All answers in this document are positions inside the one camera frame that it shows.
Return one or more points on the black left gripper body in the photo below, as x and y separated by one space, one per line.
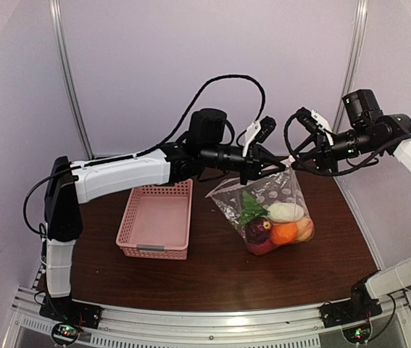
251 162

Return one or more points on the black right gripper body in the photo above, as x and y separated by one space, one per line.
328 159

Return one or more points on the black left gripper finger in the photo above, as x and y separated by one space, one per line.
269 158
271 170

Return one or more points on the white radish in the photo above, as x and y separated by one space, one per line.
283 212
251 209

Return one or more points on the clear zip top bag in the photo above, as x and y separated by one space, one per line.
267 213

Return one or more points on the orange tangerine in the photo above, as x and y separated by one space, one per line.
284 233

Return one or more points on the yellow peach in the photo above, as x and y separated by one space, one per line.
305 228

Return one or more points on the red apple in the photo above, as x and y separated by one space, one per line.
261 249

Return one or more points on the pink plastic basket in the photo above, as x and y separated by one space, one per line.
156 222

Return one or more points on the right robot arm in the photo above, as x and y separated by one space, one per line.
372 134

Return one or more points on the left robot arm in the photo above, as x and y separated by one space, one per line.
72 184

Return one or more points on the right circuit board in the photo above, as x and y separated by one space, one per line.
357 334

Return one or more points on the circuit board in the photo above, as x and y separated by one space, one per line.
357 334
63 333

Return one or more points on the left circuit board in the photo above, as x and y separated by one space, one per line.
63 333

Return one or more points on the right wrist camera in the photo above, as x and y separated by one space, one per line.
312 121

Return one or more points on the right side aluminium rail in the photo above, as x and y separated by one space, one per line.
377 244

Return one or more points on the right rear aluminium post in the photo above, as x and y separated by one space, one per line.
357 41

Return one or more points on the aluminium post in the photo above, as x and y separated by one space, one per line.
59 32
357 41

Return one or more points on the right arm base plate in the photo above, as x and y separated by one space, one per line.
346 312

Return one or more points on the front aluminium frame rail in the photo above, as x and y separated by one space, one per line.
300 326

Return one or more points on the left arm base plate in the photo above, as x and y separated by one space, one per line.
79 314

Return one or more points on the left rear aluminium post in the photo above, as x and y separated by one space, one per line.
59 32

